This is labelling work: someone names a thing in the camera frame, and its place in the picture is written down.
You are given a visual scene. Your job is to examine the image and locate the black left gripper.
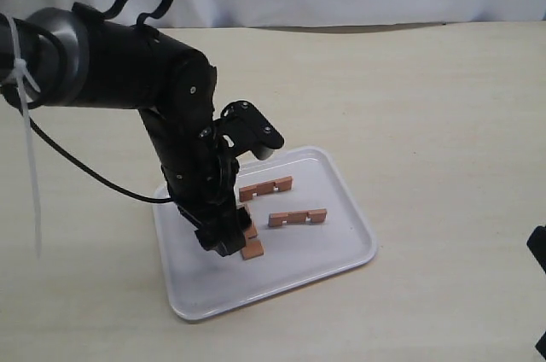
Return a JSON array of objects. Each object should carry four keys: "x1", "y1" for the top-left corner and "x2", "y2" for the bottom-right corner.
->
[{"x1": 164, "y1": 139, "x2": 252, "y2": 257}]

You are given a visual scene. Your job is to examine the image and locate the wooden notched piece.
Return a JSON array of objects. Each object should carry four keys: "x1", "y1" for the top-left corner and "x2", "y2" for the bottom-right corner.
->
[
  {"x1": 268, "y1": 208, "x2": 328, "y2": 228},
  {"x1": 241, "y1": 223, "x2": 264, "y2": 260},
  {"x1": 239, "y1": 176, "x2": 293, "y2": 202}
]

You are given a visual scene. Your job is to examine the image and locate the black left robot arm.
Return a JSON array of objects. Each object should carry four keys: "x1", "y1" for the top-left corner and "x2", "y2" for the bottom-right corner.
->
[{"x1": 1, "y1": 6, "x2": 255, "y2": 256}]

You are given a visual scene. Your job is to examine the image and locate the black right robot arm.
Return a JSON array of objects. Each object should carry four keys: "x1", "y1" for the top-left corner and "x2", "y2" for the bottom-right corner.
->
[{"x1": 526, "y1": 225, "x2": 546, "y2": 360}]

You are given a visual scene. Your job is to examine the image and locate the white plastic tray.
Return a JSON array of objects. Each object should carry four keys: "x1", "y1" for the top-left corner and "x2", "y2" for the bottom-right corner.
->
[{"x1": 153, "y1": 146, "x2": 377, "y2": 321}]

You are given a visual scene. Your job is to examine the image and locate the white zip tie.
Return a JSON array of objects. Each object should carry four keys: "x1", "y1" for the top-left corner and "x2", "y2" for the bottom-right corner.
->
[{"x1": 4, "y1": 15, "x2": 42, "y2": 259}]

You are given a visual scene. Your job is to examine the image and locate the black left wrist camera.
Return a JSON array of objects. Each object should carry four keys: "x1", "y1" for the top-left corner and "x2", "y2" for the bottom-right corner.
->
[{"x1": 215, "y1": 100, "x2": 285, "y2": 161}]

